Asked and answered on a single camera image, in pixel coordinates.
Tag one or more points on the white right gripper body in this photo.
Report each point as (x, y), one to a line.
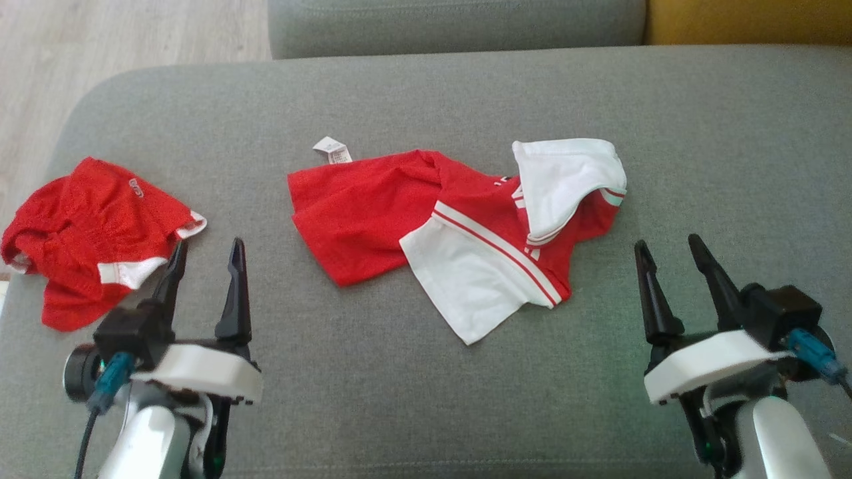
(705, 362)

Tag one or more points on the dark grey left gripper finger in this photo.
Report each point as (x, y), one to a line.
(172, 279)
(234, 299)

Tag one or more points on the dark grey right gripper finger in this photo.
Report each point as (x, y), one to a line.
(722, 286)
(655, 299)

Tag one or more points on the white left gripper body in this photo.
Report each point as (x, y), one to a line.
(206, 369)

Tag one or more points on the red shorts with white trim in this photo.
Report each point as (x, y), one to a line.
(86, 213)

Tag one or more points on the red and white basketball jersey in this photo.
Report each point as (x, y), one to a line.
(359, 213)

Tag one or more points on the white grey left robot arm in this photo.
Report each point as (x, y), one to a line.
(146, 439)

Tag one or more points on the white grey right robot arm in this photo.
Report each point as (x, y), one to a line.
(779, 439)

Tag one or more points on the large grey sofa seat cushion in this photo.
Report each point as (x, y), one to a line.
(426, 399)

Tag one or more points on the yellow sofa backrest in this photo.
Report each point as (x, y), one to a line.
(745, 20)

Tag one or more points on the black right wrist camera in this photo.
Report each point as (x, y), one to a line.
(785, 309)

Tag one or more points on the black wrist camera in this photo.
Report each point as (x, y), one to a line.
(785, 309)
(130, 332)

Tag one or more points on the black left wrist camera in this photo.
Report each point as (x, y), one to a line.
(130, 332)

